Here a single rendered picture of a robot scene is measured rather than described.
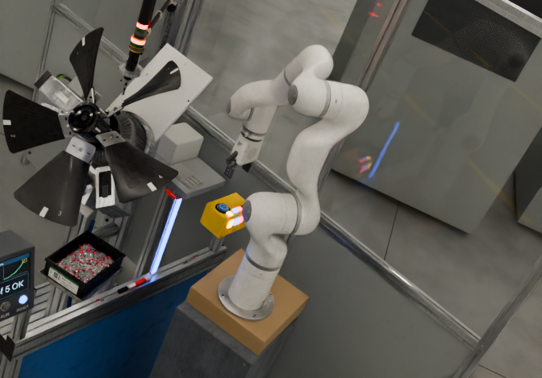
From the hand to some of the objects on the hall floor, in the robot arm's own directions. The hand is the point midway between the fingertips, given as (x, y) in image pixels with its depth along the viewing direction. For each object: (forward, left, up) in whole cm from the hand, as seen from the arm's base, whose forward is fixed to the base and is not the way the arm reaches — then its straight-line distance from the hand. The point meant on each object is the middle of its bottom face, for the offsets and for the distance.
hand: (237, 171), depth 246 cm
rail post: (+21, +80, -121) cm, 146 cm away
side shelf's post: (+37, -37, -125) cm, 136 cm away
